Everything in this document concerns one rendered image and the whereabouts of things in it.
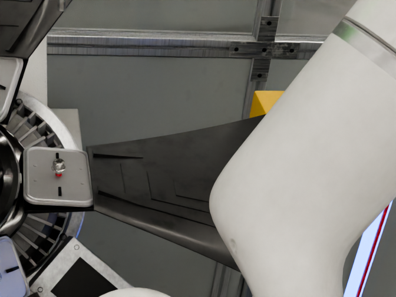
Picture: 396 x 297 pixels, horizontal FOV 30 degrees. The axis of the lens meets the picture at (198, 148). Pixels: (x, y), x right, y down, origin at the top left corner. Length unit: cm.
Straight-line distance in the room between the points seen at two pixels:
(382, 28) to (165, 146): 41
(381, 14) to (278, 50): 110
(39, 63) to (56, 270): 28
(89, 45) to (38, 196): 78
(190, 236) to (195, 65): 83
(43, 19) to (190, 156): 20
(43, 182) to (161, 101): 83
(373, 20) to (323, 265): 14
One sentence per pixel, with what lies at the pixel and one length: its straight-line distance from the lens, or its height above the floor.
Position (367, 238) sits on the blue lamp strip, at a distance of 86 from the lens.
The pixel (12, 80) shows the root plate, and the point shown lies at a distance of 70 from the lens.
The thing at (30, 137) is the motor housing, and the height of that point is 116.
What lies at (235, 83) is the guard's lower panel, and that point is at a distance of 153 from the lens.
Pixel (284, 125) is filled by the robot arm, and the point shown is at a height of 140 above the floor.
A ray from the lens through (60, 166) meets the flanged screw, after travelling 71.
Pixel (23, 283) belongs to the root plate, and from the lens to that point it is 75.
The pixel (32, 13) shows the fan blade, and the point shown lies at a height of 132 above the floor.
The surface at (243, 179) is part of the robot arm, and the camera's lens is 42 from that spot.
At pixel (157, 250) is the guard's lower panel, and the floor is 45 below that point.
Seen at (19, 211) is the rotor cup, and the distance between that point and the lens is 76.
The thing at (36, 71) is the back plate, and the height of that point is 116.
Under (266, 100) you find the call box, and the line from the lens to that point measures 112.
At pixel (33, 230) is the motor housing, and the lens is 81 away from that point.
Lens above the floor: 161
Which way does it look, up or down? 33 degrees down
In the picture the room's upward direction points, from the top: 8 degrees clockwise
